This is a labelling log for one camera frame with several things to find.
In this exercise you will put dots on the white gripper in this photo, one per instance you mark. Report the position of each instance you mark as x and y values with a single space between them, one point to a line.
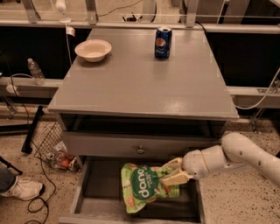
194 166

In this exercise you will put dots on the green rice chip bag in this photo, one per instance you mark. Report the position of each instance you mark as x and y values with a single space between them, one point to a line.
141 185

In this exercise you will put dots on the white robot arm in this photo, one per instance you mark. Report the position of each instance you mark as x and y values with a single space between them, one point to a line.
234 152

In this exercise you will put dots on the grey cabinet with counter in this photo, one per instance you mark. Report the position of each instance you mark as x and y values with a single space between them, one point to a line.
133 93

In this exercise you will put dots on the open grey middle drawer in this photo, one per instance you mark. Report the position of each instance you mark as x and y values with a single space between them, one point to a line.
99 198

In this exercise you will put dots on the grey top drawer with knob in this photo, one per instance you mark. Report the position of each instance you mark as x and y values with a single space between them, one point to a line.
129 146

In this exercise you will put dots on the blue Pepsi can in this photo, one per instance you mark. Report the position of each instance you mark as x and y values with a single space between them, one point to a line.
163 42

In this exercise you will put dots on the white paper bowl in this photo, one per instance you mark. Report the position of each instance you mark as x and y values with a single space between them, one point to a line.
93 50

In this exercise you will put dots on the black bar on floor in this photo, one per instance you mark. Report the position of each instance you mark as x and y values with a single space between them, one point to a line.
27 142

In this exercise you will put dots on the white sneaker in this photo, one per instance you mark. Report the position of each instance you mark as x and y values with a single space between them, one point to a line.
24 189

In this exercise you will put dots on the clear plastic water bottle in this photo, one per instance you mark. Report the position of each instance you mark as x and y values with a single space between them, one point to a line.
36 72

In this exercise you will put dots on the blue jeans leg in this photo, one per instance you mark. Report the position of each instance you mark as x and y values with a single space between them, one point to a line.
7 179

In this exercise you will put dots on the wire basket with items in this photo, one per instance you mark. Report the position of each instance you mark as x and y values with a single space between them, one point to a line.
54 152

